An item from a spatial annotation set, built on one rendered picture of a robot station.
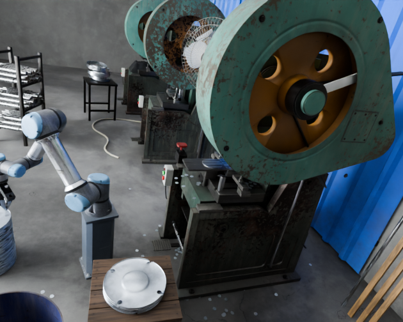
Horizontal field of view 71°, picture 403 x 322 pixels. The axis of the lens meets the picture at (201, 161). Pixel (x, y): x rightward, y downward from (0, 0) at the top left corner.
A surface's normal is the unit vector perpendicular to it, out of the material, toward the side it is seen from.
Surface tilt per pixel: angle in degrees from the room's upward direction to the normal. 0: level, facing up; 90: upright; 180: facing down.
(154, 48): 90
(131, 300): 0
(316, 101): 90
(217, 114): 90
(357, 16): 90
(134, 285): 0
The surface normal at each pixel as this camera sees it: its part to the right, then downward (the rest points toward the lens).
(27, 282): 0.17, -0.89
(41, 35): 0.30, 0.46
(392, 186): -0.94, -0.01
